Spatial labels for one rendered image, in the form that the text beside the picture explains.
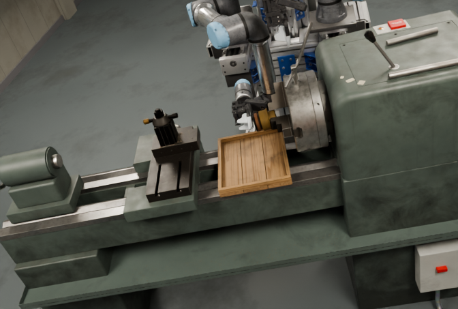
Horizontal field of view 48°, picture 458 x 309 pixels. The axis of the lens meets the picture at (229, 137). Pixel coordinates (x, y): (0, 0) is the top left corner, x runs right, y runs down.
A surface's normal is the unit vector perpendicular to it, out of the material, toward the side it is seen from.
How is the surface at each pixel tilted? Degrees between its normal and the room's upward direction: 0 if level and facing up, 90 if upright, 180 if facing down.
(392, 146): 90
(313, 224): 0
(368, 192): 90
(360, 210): 90
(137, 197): 0
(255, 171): 0
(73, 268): 90
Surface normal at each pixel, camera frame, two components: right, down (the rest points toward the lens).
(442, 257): 0.02, 0.58
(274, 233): -0.22, -0.79
